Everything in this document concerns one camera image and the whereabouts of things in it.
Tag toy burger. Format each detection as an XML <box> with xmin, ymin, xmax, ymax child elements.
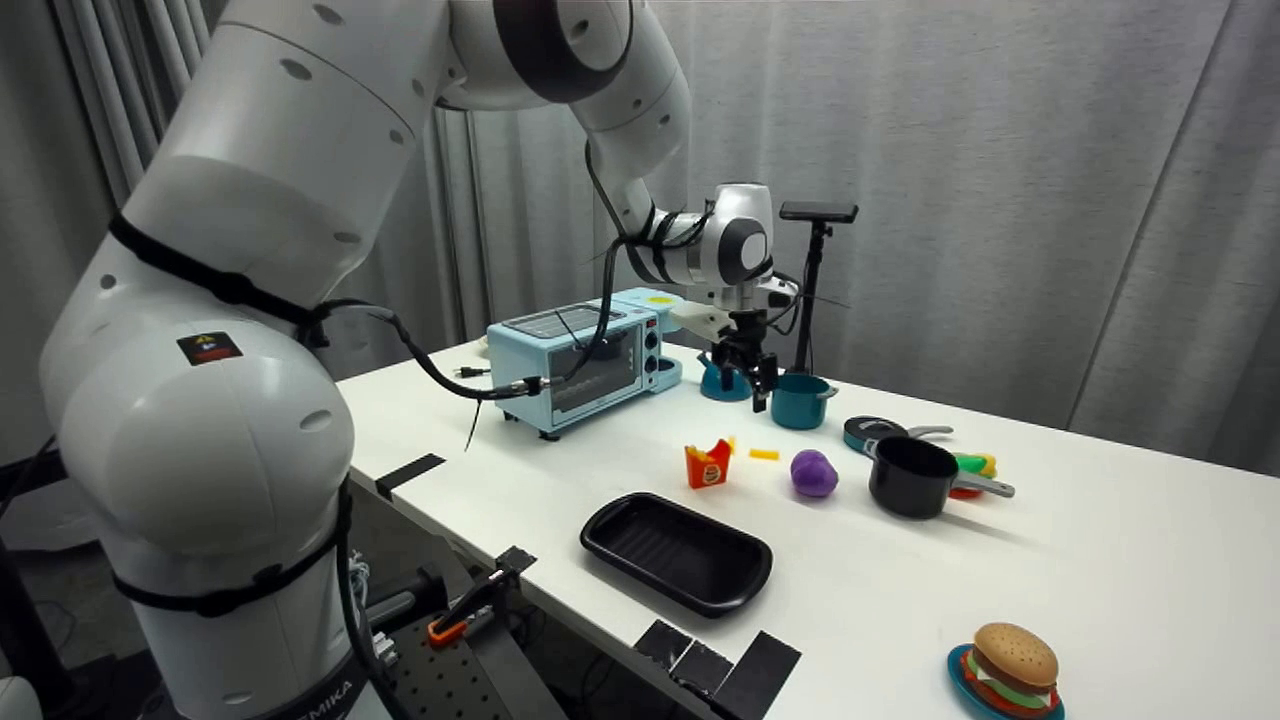
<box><xmin>960</xmin><ymin>622</ymin><xmax>1063</xmax><ymax>720</ymax></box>

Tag teal round plate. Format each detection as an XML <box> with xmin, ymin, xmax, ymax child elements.
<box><xmin>944</xmin><ymin>641</ymin><xmax>1071</xmax><ymax>720</ymax></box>

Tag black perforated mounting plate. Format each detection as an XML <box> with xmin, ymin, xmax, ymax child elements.
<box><xmin>374</xmin><ymin>626</ymin><xmax>570</xmax><ymax>720</ymax></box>

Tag light blue toaster oven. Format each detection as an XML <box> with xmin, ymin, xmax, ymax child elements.
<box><xmin>485</xmin><ymin>286</ymin><xmax>688</xmax><ymax>445</ymax></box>

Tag grey curtain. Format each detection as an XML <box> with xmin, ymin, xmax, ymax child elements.
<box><xmin>0</xmin><ymin>0</ymin><xmax>1280</xmax><ymax>479</ymax></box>

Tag black toy pot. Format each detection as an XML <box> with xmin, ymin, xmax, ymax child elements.
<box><xmin>869</xmin><ymin>431</ymin><xmax>1020</xmax><ymax>526</ymax></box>

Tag purple plush toy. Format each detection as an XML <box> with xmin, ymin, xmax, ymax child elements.
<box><xmin>789</xmin><ymin>448</ymin><xmax>843</xmax><ymax>503</ymax></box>

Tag teal toy pot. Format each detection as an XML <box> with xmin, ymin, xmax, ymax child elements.
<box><xmin>769</xmin><ymin>367</ymin><xmax>843</xmax><ymax>431</ymax></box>

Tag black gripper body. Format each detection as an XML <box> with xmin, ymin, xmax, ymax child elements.
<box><xmin>708</xmin><ymin>300</ymin><xmax>784</xmax><ymax>373</ymax></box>

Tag camera bar on tripod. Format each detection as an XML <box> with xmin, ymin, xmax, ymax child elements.
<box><xmin>776</xmin><ymin>196</ymin><xmax>865</xmax><ymax>229</ymax></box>

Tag orange handled black clamp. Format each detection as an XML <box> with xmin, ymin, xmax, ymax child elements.
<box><xmin>418</xmin><ymin>545</ymin><xmax>538</xmax><ymax>655</ymax></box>

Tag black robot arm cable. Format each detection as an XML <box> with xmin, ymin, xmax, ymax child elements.
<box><xmin>103</xmin><ymin>137</ymin><xmax>677</xmax><ymax>720</ymax></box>

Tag black table edge pad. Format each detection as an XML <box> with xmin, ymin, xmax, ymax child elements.
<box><xmin>372</xmin><ymin>454</ymin><xmax>448</xmax><ymax>500</ymax></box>
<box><xmin>712</xmin><ymin>630</ymin><xmax>804</xmax><ymax>720</ymax></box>
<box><xmin>633</xmin><ymin>617</ymin><xmax>696</xmax><ymax>674</ymax></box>
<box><xmin>491</xmin><ymin>540</ymin><xmax>538</xmax><ymax>579</ymax></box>
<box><xmin>667</xmin><ymin>636</ymin><xmax>731</xmax><ymax>700</ymax></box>

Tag small round toy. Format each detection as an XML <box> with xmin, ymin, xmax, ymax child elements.
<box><xmin>838</xmin><ymin>411</ymin><xmax>911</xmax><ymax>462</ymax></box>

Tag black camera tripod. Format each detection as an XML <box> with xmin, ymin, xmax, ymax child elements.
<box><xmin>792</xmin><ymin>217</ymin><xmax>838</xmax><ymax>379</ymax></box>

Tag black ridged tray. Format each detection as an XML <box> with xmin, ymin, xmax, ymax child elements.
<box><xmin>574</xmin><ymin>487</ymin><xmax>776</xmax><ymax>622</ymax></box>

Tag teal toy container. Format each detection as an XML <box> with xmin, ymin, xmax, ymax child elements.
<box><xmin>696</xmin><ymin>348</ymin><xmax>753</xmax><ymax>404</ymax></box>

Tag red fry box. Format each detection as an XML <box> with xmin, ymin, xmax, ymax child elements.
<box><xmin>683</xmin><ymin>437</ymin><xmax>740</xmax><ymax>491</ymax></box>

